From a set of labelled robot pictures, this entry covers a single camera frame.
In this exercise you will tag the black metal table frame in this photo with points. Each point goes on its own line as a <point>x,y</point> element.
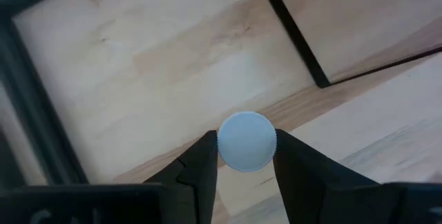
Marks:
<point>36,113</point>

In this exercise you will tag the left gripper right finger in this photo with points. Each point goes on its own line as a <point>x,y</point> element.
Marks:
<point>304,182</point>

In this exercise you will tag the wooden shelf with black legs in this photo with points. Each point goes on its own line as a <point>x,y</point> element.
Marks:
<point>293,30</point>

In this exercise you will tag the small orange medicine bottle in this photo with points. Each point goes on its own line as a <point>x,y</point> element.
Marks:
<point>247,141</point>

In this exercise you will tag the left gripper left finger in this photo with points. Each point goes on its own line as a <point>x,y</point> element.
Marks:
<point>200,161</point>

